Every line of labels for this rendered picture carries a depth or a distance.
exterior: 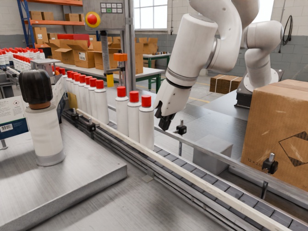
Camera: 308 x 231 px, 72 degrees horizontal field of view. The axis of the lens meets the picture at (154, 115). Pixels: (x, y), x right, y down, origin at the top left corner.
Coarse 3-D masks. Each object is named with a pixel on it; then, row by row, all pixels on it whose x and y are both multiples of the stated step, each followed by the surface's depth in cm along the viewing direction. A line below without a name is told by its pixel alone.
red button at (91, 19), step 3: (90, 15) 82; (93, 15) 83; (87, 18) 83; (90, 18) 83; (93, 18) 83; (96, 18) 83; (90, 21) 83; (93, 21) 83; (96, 21) 84; (93, 24) 84
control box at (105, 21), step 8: (88, 0) 83; (96, 0) 83; (104, 0) 84; (112, 0) 84; (120, 0) 84; (88, 8) 84; (96, 8) 84; (96, 16) 85; (104, 16) 86; (112, 16) 86; (120, 16) 86; (88, 24) 86; (96, 24) 86; (104, 24) 87; (112, 24) 87; (120, 24) 88
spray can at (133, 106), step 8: (136, 96) 73; (128, 104) 74; (136, 104) 73; (128, 112) 75; (136, 112) 74; (128, 120) 76; (136, 120) 75; (128, 128) 78; (136, 128) 76; (136, 136) 77
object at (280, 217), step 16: (128, 144) 80; (176, 160) 70; (176, 176) 63; (208, 176) 63; (208, 192) 56; (240, 192) 56; (256, 208) 51; (272, 208) 51; (256, 224) 47; (288, 224) 47
